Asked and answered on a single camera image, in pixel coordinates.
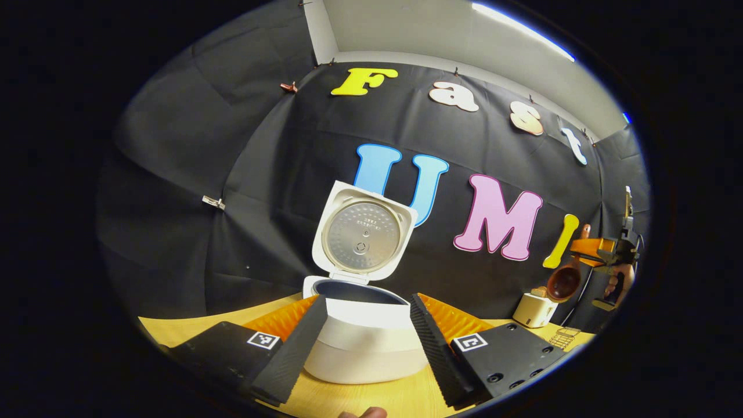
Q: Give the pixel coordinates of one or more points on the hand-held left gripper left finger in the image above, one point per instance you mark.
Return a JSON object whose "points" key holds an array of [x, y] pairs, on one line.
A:
{"points": [[293, 354]]}

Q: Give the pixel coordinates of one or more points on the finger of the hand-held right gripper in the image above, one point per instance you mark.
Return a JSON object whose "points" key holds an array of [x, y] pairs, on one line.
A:
{"points": [[586, 248], [592, 262]]}

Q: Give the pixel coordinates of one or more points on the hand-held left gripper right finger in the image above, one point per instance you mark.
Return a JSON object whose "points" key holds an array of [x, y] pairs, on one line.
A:
{"points": [[438, 354]]}

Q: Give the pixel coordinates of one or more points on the brown wooden spoon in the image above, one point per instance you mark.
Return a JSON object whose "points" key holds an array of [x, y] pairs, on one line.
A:
{"points": [[563, 281]]}

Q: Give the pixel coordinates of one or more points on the white rice cooker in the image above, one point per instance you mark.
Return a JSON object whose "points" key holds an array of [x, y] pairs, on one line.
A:
{"points": [[365, 337]]}

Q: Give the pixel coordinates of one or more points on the white toaster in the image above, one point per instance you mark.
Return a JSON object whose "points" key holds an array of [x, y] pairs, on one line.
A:
{"points": [[531, 310]]}

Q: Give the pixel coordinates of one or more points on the white clip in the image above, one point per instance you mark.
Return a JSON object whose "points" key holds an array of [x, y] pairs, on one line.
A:
{"points": [[213, 202]]}

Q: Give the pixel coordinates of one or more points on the black backdrop cloth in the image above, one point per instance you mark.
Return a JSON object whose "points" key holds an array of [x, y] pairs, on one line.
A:
{"points": [[232, 174]]}

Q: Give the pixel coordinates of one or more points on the copper clip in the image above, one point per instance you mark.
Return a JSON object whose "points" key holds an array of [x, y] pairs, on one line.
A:
{"points": [[288, 87]]}

